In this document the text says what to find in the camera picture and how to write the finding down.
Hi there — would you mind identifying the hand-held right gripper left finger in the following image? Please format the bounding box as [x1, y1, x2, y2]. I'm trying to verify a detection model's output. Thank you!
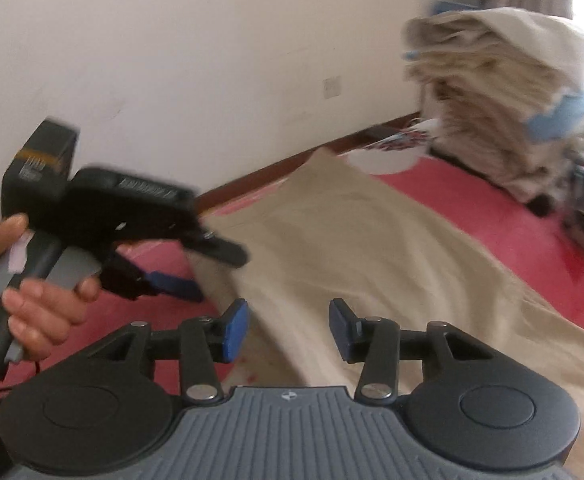
[88, 298, 250, 403]

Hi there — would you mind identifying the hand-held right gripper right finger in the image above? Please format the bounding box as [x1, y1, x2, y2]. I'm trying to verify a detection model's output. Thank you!
[328, 298, 490, 403]

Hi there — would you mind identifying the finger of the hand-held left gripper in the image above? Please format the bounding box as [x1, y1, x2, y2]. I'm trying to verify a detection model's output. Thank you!
[99, 252, 205, 303]
[184, 232, 250, 267]

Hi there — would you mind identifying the beige garment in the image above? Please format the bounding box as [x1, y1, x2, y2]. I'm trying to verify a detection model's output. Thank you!
[187, 147, 584, 461]

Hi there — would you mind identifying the stack of folded beige clothes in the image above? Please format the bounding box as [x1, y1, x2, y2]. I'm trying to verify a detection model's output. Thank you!
[399, 7, 584, 206]

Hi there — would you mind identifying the person's left hand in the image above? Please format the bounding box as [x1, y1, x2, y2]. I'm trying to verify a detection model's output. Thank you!
[0, 212, 104, 362]

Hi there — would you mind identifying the pink floral blanket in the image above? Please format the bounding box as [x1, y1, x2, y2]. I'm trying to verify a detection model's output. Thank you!
[0, 117, 584, 401]

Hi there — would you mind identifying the light blue folded cloth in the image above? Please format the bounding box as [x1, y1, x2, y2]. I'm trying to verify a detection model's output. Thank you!
[524, 91, 584, 142]

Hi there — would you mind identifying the blue container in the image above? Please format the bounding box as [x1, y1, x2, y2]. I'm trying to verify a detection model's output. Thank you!
[429, 1, 478, 16]

